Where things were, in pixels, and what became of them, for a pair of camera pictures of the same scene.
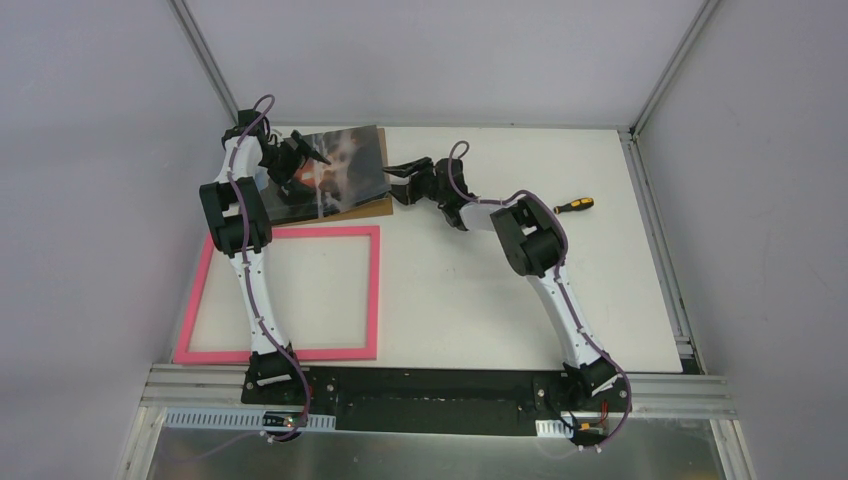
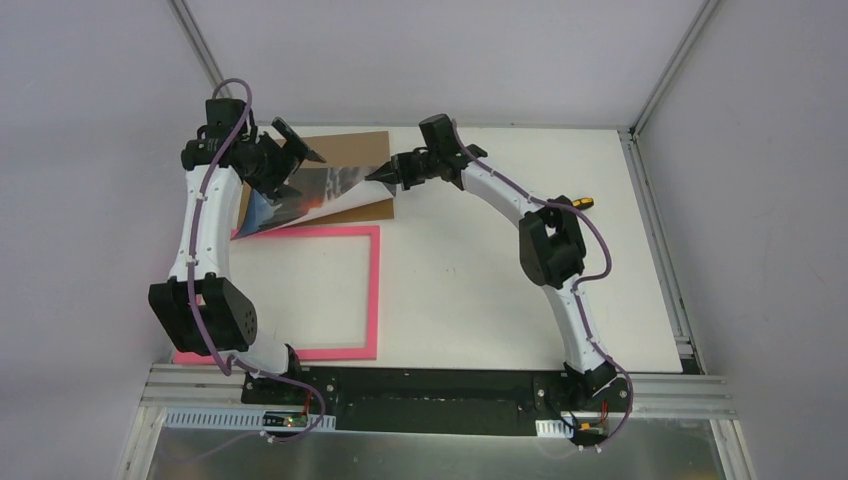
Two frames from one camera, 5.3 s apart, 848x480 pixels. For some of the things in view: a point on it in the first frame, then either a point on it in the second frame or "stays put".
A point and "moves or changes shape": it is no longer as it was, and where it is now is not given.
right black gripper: (423, 182) to (402, 168)
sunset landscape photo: (357, 173) moves or changes shape
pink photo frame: (370, 352) stays put
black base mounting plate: (445, 398) stays put
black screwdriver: (573, 206) stays put
